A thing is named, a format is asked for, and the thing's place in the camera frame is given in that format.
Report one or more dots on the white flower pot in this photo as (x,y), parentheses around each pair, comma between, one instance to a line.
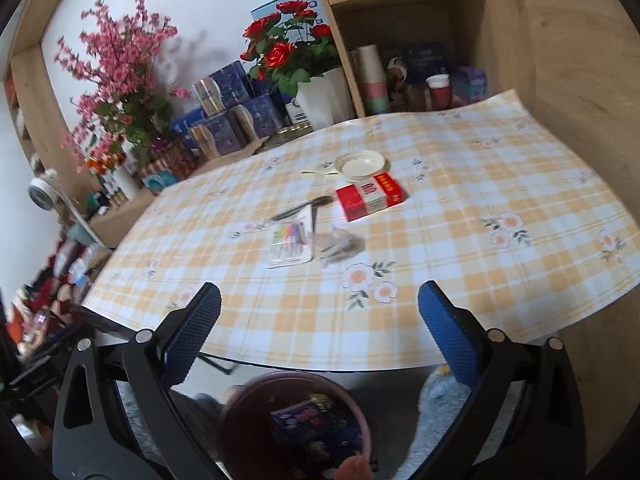
(325,102)

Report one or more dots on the black pen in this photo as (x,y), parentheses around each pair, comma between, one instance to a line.
(295,210)

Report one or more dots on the maroon trash bin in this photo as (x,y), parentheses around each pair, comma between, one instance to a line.
(240,400)

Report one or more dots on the golden embossed tray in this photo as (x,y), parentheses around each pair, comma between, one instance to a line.
(287,134)

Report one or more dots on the red white box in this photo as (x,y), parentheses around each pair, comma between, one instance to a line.
(367,197)

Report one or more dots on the low wooden cabinet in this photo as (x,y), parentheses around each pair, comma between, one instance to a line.
(130,215)

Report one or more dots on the white desk fan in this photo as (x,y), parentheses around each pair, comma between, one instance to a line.
(42,192)

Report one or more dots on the blue white printed packet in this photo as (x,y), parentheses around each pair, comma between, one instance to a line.
(297,417)

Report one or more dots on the striped wooden planter box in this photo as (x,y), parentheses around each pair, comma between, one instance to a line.
(167,167)

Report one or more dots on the grey fluffy rug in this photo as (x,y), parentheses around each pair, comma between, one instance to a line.
(440,410)

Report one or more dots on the small blue printed box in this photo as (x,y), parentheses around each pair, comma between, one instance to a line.
(470,85)

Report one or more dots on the white plastic spoon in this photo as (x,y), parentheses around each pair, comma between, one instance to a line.
(320,172)

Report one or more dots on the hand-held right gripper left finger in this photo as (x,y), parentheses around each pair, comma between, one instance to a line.
(192,332)

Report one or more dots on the white paper bowl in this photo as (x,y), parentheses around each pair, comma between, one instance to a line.
(360,166)

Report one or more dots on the red rose plant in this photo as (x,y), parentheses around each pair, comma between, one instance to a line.
(287,52)

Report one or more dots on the white vase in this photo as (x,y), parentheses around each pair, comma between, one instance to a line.
(126,184)

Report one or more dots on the pack of coloured markers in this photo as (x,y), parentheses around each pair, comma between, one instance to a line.
(290,240)

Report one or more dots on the gold and blue gift box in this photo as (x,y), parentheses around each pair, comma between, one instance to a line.
(260,115)
(227,87)
(215,135)

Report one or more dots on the red cup with white lid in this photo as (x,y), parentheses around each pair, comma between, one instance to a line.
(440,92)

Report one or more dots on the blue white emblem carton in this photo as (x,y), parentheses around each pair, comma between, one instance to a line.
(296,110)

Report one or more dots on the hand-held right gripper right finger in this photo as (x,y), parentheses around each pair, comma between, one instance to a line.
(450,332)

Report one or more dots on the pink blossom bouquet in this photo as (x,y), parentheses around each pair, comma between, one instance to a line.
(122,75)

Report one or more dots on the wooden shelf unit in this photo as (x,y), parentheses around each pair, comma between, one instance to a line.
(415,0)

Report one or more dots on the crumpled clear wrapper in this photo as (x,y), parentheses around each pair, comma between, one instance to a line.
(340,245)

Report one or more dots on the orange flowers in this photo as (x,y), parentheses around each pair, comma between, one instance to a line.
(105,161)

